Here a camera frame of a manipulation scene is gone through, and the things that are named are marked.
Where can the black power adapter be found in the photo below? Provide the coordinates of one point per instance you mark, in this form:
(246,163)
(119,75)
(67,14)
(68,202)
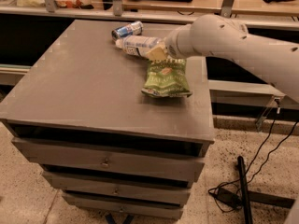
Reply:
(227,197)

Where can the black metal stand leg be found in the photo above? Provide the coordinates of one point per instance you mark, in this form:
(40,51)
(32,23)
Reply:
(248,196)

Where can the redbull can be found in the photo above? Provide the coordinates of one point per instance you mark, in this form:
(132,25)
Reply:
(134,28)

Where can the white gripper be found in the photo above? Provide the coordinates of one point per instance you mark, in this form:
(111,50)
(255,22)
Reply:
(173,47)

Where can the top grey drawer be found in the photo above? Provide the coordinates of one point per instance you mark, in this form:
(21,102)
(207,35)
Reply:
(110,159)

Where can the green kettle chips bag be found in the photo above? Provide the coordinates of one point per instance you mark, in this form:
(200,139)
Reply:
(166,78)

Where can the middle grey drawer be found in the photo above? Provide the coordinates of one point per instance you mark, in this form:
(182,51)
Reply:
(118,188)

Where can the bottom grey drawer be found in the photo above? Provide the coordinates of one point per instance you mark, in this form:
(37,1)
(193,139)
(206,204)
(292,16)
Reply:
(119,206)

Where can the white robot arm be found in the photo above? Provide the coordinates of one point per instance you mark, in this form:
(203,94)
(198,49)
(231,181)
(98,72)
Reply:
(261,185)

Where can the grey drawer cabinet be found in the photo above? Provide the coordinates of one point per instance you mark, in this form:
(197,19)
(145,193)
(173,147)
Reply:
(84,90)

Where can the blue plastic water bottle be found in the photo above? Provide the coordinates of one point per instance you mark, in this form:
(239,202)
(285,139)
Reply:
(137,45)

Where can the grey drawer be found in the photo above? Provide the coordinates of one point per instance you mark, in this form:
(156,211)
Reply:
(110,159)
(119,206)
(118,188)

